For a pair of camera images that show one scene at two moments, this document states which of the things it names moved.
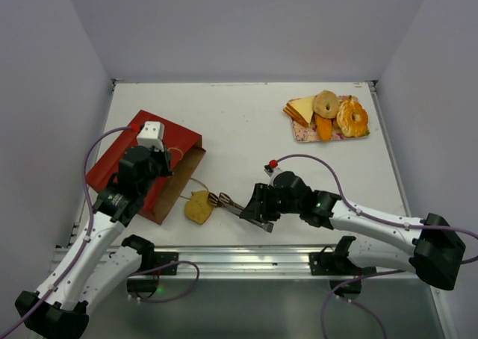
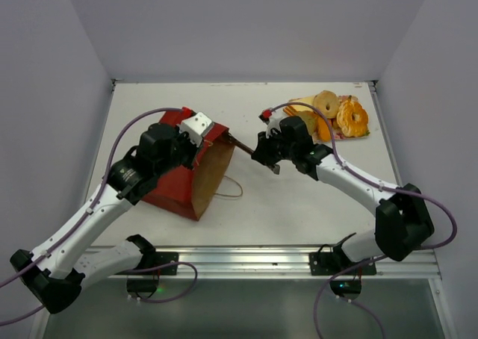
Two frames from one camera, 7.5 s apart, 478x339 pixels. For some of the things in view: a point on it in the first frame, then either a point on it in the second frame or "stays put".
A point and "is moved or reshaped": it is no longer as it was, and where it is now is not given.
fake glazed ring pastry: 352,119 stays put
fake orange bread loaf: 325,128 stays put
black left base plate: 163,257 stays put
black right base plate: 329,263 stays put
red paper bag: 184,148 is moved or reshaped
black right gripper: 262,201 to 264,154
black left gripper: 165,170 to 193,148
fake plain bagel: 326,104 stays put
